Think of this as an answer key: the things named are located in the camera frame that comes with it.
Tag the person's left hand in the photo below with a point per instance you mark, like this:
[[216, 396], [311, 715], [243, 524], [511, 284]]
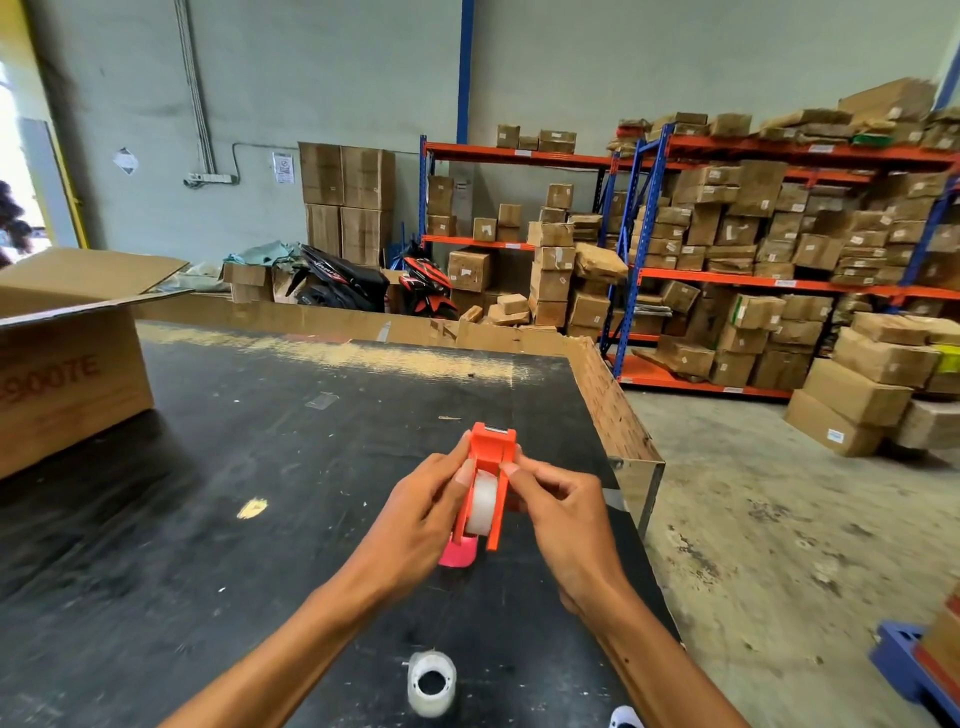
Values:
[[409, 525]]

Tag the person's right hand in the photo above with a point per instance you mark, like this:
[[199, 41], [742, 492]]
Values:
[[574, 532]]

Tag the pink tape dispenser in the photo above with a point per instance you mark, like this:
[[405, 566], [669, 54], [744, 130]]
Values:
[[457, 555]]

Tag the clear tape roll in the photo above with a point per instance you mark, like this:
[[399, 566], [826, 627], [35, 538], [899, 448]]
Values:
[[484, 502], [415, 686], [619, 712]]

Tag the orange tape dispenser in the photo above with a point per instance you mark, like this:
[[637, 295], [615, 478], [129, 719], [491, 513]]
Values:
[[491, 446]]

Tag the person's right forearm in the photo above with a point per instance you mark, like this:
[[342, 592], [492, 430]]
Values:
[[667, 675]]

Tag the person's left forearm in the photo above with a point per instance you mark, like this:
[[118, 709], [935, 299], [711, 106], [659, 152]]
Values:
[[262, 675]]

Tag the red motorcycle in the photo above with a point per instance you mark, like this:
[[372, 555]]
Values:
[[427, 289]]

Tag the black motorcycle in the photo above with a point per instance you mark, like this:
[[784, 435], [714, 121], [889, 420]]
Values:
[[345, 281]]

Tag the tall brown cardboard box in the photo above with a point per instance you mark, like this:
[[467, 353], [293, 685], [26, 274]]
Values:
[[366, 236], [321, 174], [324, 230], [367, 178]]

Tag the small open cardboard box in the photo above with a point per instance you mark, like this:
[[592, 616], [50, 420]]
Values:
[[247, 277]]

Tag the green tarp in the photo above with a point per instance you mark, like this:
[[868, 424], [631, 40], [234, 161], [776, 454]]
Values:
[[262, 255]]

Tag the wide blue orange shelf rack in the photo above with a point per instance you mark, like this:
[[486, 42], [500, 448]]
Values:
[[750, 279]]

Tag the pile of big tan cartons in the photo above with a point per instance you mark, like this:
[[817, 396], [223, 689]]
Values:
[[855, 394]]

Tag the blue plastic pallet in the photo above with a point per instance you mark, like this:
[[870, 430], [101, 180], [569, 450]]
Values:
[[896, 652]]

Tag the large open cardboard box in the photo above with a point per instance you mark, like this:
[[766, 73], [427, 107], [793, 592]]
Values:
[[75, 390]]

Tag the white paper notice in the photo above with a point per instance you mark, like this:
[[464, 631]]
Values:
[[283, 168]]

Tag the blue orange shelving with boxes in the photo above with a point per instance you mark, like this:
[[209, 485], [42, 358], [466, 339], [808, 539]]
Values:
[[750, 195]]

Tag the narrow blue orange shelf rack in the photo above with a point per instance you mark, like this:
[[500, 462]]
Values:
[[510, 155]]

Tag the stack of red-striped cartons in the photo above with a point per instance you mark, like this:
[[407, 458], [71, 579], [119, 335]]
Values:
[[945, 637]]

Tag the white power strip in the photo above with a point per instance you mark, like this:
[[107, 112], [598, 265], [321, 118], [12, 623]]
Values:
[[210, 179]]

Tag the yellow-green box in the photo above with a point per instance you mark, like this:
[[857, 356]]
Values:
[[946, 358]]

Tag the blue steel column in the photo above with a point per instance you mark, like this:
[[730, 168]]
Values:
[[951, 75], [466, 67]]

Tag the grey door yellow edge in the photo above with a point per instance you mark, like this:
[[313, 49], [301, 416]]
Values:
[[49, 187]]

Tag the diamond wall sticker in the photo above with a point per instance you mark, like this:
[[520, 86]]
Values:
[[126, 161]]

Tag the grey wall conduit pipes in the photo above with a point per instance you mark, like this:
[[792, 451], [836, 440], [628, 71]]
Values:
[[193, 82]]

